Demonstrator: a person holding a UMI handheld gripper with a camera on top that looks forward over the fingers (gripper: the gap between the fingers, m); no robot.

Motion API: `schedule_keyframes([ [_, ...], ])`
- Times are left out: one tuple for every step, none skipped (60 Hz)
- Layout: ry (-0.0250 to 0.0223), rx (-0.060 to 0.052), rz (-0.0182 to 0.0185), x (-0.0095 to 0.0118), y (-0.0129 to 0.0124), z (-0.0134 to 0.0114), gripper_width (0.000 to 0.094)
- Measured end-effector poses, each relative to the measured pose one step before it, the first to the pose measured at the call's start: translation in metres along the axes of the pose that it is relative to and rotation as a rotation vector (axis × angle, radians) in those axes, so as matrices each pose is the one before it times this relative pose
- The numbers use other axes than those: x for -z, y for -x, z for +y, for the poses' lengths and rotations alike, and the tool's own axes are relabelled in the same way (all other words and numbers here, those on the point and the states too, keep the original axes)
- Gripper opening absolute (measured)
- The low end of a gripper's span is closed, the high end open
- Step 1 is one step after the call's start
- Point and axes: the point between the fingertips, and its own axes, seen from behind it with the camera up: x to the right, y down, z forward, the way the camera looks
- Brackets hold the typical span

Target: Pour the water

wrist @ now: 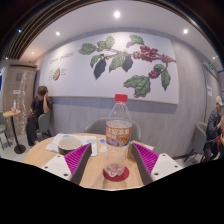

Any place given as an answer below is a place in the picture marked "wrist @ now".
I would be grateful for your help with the green exit sign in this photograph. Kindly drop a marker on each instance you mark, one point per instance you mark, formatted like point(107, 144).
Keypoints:
point(211, 65)

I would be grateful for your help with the recessed ceiling lights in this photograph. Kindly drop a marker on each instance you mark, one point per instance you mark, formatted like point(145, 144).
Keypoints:
point(117, 14)

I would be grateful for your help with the small white packet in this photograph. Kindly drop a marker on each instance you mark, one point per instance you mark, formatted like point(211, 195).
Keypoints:
point(103, 149)

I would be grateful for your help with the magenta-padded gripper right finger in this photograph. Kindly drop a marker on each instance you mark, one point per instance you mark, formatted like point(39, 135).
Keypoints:
point(148, 160)

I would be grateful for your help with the white printed paper sheet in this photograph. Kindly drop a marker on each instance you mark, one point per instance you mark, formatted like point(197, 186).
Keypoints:
point(55, 143)

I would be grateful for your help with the flat round red coaster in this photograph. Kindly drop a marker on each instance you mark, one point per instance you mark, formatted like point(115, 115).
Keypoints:
point(123, 176)

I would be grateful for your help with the clear red-capped drink bottle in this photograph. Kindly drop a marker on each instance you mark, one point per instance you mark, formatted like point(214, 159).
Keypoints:
point(118, 133)

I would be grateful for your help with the person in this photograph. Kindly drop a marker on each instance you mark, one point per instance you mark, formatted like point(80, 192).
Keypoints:
point(213, 126)
point(38, 110)

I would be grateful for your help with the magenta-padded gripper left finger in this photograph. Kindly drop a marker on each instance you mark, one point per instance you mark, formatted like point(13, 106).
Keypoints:
point(75, 160)

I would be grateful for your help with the coffee plant wall mural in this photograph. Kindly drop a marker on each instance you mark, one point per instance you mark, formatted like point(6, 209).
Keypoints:
point(76, 80)

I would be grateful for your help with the dark brown mug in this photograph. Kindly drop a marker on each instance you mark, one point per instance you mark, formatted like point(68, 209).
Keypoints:
point(68, 144)

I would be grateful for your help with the grey upholstered chair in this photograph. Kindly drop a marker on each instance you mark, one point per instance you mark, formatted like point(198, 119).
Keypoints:
point(198, 136)
point(2, 128)
point(45, 123)
point(96, 126)

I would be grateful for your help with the small blue packet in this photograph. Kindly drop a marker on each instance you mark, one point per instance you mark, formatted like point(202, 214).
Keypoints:
point(102, 140)

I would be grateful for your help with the small clear bottle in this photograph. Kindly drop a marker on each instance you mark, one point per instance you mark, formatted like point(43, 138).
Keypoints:
point(14, 106)

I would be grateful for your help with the white wall notice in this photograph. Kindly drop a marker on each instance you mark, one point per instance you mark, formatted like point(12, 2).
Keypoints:
point(209, 91)

